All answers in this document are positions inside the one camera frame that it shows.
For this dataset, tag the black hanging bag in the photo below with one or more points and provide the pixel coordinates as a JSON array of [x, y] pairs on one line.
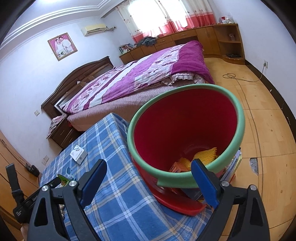
[[33, 170]]

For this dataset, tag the black flat device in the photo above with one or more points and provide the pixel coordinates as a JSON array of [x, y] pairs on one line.
[[232, 55]]

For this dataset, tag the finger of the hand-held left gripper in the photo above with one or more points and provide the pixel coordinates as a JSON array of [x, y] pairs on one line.
[[54, 182]]

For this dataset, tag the blue plaid blanket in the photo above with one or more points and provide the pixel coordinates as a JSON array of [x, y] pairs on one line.
[[111, 148]]

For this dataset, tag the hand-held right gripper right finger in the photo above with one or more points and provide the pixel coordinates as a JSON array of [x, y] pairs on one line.
[[205, 183]]

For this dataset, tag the dark wooden nightstand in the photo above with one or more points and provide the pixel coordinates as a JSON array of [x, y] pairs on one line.
[[64, 134]]

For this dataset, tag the framed wall picture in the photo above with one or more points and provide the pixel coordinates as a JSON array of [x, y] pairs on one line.
[[62, 46]]

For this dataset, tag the green and orange snack packet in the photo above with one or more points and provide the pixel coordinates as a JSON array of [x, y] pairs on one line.
[[63, 182]]

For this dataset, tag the small toiletry containers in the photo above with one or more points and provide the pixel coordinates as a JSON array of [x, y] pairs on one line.
[[226, 19]]

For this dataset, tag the row of books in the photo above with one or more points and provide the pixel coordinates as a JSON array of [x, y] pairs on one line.
[[126, 48]]

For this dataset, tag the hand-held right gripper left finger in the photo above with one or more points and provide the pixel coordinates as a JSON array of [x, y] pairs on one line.
[[92, 183]]

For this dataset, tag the red bin with green rim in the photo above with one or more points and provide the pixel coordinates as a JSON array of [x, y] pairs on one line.
[[185, 120]]

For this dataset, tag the orange cardboard box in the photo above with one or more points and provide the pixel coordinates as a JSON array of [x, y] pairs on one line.
[[177, 168]]

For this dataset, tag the dark wooden headboard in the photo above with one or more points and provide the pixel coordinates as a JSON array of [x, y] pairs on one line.
[[76, 71]]

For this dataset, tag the beige wall socket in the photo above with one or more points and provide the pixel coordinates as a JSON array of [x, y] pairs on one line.
[[45, 160]]

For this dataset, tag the bed with purple cover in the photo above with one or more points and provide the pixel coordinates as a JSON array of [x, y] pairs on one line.
[[120, 104]]

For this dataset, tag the white and green cardboard box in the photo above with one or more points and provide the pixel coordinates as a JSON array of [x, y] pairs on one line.
[[78, 154]]

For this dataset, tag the beige light switch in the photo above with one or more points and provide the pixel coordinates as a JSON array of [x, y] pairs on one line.
[[37, 112]]

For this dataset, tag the pink floral cloth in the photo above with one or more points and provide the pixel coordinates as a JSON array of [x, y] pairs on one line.
[[55, 122]]

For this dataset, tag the white socket with plug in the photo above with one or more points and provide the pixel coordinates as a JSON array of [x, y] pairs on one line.
[[265, 63]]

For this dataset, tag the long light wooden cabinet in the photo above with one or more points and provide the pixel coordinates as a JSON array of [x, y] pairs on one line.
[[208, 34]]

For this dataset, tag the wall air conditioner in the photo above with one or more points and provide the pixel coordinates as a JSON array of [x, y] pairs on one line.
[[93, 29]]

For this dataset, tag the stack of paper booklets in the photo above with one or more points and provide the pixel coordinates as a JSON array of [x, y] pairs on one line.
[[233, 162]]

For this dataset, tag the clear glass jar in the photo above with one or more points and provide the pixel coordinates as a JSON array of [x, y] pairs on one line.
[[231, 37]]

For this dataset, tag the grey crumpled clothes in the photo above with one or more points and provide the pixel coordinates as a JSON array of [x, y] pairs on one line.
[[146, 41]]

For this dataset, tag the yellow foam fruit net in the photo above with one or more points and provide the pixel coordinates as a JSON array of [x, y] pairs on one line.
[[207, 155], [185, 163]]

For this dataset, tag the floral curtain with red hem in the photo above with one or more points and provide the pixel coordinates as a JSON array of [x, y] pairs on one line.
[[198, 16]]

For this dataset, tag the purple floral quilt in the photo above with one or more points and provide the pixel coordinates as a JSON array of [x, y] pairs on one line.
[[161, 62]]

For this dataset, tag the light wooden wardrobe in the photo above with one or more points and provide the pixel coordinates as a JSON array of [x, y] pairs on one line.
[[9, 150]]

